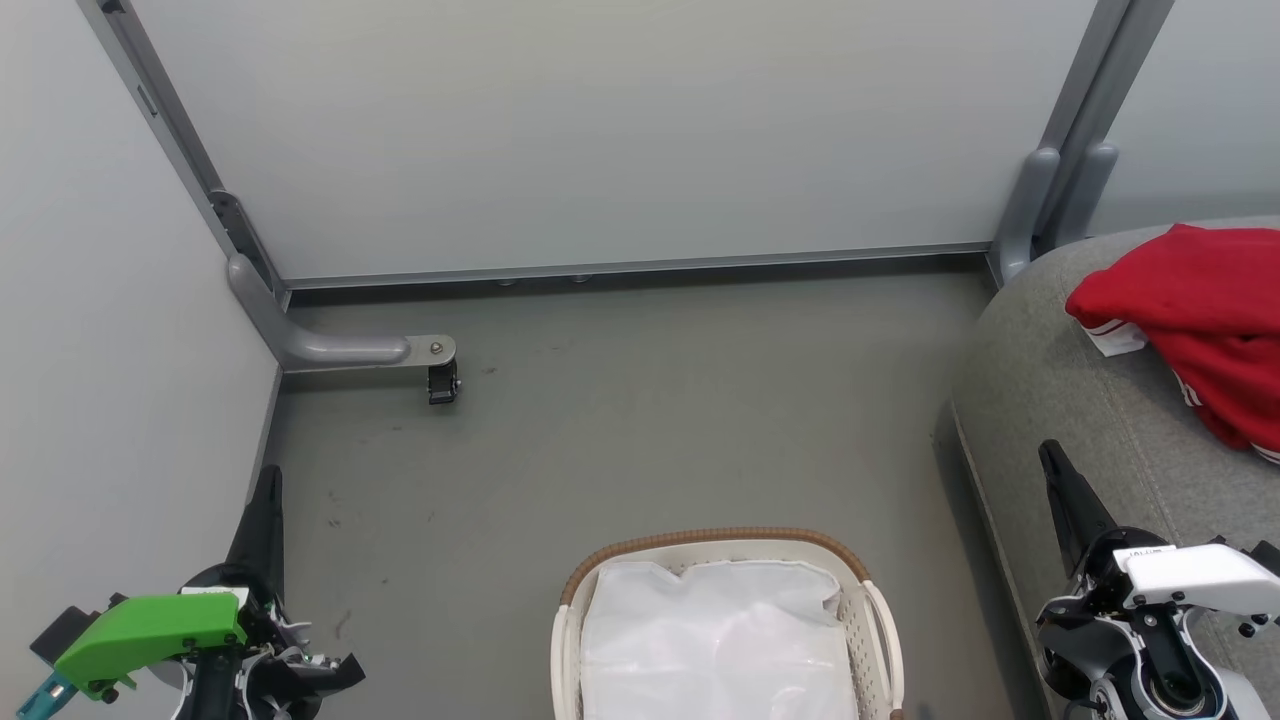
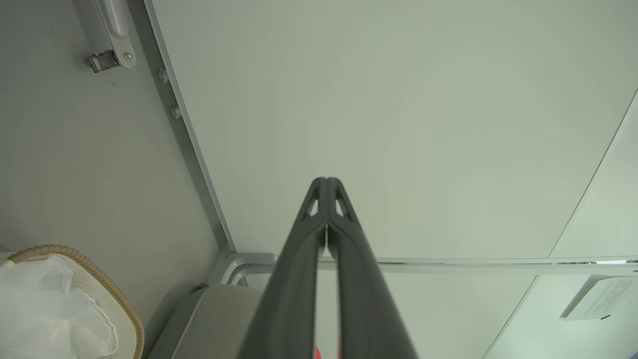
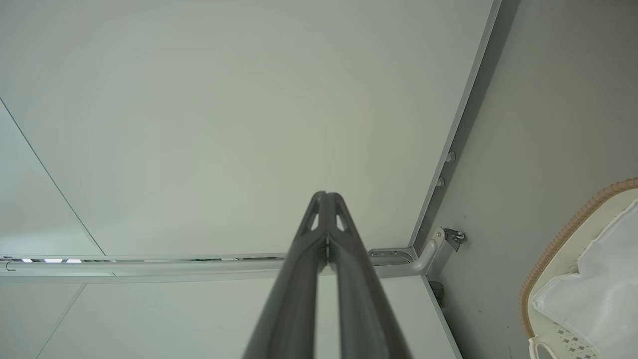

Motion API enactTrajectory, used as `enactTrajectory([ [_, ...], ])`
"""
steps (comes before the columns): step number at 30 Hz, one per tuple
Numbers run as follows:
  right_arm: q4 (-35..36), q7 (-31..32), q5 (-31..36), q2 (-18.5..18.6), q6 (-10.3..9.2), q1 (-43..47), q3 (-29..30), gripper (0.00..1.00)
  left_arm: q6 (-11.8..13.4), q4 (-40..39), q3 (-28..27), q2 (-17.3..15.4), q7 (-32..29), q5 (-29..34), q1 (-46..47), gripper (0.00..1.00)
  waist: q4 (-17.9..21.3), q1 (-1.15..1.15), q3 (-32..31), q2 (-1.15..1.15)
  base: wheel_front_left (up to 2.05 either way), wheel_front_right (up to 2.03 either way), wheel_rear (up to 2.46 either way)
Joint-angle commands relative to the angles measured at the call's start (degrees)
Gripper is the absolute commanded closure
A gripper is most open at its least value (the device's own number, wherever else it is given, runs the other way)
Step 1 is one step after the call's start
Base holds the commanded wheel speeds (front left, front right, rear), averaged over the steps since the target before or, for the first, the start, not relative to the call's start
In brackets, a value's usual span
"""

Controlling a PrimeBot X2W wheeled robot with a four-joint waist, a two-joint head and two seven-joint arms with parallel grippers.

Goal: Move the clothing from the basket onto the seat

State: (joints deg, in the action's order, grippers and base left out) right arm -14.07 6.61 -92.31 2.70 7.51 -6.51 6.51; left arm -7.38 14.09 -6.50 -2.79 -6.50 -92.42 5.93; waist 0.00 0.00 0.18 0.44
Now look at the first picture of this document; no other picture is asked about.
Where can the grey fabric sofa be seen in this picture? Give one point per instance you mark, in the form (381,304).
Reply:
(1080,420)

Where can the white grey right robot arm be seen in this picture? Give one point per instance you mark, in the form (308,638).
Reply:
(1180,695)

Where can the small black caster wheel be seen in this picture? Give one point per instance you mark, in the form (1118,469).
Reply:
(444,383)

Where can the red garment with white collar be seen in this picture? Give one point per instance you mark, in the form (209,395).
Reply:
(1180,280)

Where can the white basket liner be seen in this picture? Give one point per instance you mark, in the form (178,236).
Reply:
(715,640)

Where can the white laundry basket brown rim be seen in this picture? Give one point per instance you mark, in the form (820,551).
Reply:
(575,600)

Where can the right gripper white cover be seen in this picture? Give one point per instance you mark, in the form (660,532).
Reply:
(1190,580)

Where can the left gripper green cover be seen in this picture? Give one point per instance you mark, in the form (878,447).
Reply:
(150,635)

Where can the grey partition post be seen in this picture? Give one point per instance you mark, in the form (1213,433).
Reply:
(170,120)
(1120,60)

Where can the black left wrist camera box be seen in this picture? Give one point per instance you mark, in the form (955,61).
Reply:
(65,625)

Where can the grey partition foot bracket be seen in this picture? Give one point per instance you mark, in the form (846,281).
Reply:
(1025,215)
(1090,190)
(330,348)

